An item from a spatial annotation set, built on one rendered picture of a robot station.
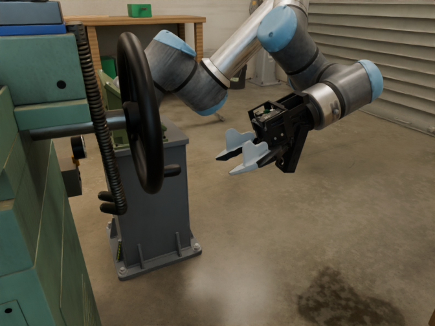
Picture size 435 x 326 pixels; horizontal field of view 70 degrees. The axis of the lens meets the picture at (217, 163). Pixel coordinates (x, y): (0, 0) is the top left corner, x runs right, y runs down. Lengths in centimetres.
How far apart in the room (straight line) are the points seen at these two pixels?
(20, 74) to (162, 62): 69
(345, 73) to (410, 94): 254
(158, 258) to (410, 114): 255
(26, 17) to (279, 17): 46
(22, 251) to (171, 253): 103
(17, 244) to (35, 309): 11
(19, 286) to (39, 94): 25
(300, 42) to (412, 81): 255
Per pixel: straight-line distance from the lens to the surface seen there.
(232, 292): 131
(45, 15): 51
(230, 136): 65
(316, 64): 77
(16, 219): 42
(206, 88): 119
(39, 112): 50
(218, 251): 146
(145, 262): 141
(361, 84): 70
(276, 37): 71
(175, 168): 63
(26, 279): 47
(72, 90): 51
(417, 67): 321
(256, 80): 438
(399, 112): 332
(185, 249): 144
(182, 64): 116
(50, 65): 50
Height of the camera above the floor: 100
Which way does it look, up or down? 28 degrees down
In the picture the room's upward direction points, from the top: straight up
